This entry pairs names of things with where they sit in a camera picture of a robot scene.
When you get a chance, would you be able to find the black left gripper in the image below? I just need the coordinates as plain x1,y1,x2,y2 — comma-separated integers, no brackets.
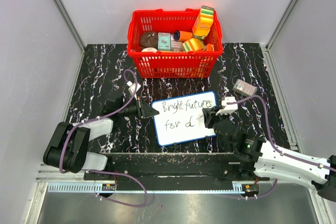
118,95,159,119

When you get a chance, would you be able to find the blue framed whiteboard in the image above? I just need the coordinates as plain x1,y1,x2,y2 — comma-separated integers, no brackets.
152,91,217,146

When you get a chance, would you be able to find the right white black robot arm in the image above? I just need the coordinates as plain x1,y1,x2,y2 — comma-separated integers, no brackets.
202,106,335,201

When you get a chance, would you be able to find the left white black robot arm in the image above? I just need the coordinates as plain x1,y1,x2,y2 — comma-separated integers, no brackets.
43,97,160,180

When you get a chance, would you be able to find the pink white eraser box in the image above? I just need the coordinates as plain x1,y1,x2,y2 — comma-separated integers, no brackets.
232,79,257,97

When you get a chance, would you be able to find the red plastic shopping basket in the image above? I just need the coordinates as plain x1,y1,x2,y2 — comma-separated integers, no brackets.
127,6,223,78

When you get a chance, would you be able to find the white round lid container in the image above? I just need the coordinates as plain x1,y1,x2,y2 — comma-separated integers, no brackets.
141,47,157,53

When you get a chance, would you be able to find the brown round bread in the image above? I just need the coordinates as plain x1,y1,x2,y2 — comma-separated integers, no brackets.
140,31,158,48

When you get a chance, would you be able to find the pink white small box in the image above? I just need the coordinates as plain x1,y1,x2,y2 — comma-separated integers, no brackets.
171,34,183,52

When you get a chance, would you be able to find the orange snack packet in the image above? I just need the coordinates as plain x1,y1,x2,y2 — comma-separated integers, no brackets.
202,44,215,51

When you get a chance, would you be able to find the teal small box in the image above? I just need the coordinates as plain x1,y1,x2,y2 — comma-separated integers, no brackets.
157,33,171,51

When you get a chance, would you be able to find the yellow green sponge pack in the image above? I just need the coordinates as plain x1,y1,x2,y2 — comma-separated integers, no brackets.
182,38,205,52

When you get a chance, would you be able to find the orange blue-capped bottle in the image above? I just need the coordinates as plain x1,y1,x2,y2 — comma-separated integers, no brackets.
173,30,193,42

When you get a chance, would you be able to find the orange juice carton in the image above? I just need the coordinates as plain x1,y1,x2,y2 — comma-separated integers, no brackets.
192,6,214,40

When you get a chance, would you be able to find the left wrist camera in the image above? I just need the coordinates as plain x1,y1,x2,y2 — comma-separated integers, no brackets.
127,81,141,100

